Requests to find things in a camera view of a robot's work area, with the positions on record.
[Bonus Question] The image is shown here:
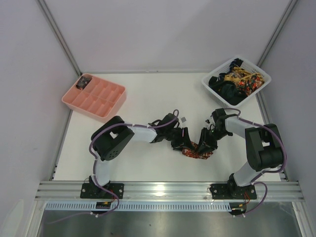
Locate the red multicolour patterned tie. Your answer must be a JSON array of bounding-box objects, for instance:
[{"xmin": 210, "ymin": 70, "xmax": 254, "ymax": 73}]
[{"xmin": 182, "ymin": 146, "xmax": 213, "ymax": 160}]

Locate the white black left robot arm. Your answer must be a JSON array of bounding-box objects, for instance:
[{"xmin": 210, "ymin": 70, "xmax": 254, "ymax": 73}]
[{"xmin": 89, "ymin": 110, "xmax": 195, "ymax": 190}]

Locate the white perforated plastic basket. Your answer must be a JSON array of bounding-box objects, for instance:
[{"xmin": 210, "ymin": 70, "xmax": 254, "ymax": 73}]
[{"xmin": 201, "ymin": 57, "xmax": 272, "ymax": 108}]

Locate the red floral tie in basket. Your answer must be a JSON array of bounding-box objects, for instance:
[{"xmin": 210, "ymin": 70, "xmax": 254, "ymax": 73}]
[{"xmin": 235, "ymin": 73, "xmax": 265, "ymax": 96}]

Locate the yellow patterned tie in basket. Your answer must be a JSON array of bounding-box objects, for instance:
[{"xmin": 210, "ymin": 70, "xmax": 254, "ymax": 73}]
[{"xmin": 224, "ymin": 66, "xmax": 256, "ymax": 83}]

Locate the pink compartment tray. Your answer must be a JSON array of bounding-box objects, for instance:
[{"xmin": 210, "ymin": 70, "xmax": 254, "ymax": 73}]
[{"xmin": 62, "ymin": 74, "xmax": 126, "ymax": 123}]

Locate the rolled dark tie in tray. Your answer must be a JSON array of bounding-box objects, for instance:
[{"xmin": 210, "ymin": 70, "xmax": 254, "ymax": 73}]
[{"xmin": 75, "ymin": 76, "xmax": 92, "ymax": 90}]

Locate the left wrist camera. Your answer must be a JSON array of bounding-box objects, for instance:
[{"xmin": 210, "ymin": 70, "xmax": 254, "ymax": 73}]
[{"xmin": 180, "ymin": 117, "xmax": 187, "ymax": 123}]

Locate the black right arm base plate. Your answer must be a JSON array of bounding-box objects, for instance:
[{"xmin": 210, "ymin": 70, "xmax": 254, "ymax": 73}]
[{"xmin": 209, "ymin": 183, "xmax": 257, "ymax": 200}]

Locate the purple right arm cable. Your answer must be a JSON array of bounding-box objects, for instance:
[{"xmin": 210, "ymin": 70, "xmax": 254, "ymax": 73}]
[{"xmin": 212, "ymin": 108, "xmax": 288, "ymax": 217}]

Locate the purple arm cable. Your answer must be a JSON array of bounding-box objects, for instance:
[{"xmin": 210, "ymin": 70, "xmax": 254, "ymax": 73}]
[
  {"xmin": 212, "ymin": 108, "xmax": 288, "ymax": 217},
  {"xmin": 46, "ymin": 109, "xmax": 180, "ymax": 224}
]

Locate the white slotted cable duct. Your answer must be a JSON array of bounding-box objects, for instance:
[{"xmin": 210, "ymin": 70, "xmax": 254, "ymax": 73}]
[{"xmin": 45, "ymin": 201, "xmax": 232, "ymax": 212}]

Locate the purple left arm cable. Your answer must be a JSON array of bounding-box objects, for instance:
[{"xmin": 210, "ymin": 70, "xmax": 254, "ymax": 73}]
[{"xmin": 46, "ymin": 109, "xmax": 180, "ymax": 224}]

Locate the aluminium front rail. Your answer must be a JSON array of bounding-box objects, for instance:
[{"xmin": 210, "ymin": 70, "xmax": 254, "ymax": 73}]
[{"xmin": 35, "ymin": 181, "xmax": 304, "ymax": 202}]

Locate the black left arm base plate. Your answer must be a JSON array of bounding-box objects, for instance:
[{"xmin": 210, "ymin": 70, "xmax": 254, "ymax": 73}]
[{"xmin": 80, "ymin": 182, "xmax": 124, "ymax": 199}]

